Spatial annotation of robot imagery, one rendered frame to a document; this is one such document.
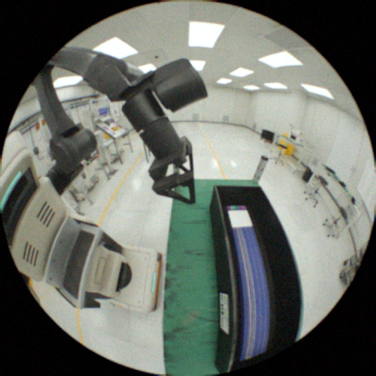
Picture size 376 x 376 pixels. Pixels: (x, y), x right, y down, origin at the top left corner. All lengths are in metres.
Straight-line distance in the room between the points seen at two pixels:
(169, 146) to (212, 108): 9.12
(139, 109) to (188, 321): 0.43
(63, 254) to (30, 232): 0.11
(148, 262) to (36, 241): 0.89
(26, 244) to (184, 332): 0.42
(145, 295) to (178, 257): 0.77
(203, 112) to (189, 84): 9.02
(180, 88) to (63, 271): 0.47
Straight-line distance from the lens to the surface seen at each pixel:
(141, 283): 1.07
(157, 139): 0.17
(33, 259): 0.39
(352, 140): 5.01
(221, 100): 9.46
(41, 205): 0.36
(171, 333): 0.37
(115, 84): 0.18
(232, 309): 0.24
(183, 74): 0.17
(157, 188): 0.16
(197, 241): 0.35
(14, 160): 0.29
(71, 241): 0.40
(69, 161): 0.29
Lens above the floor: 1.28
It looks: 42 degrees down
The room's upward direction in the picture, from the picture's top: straight up
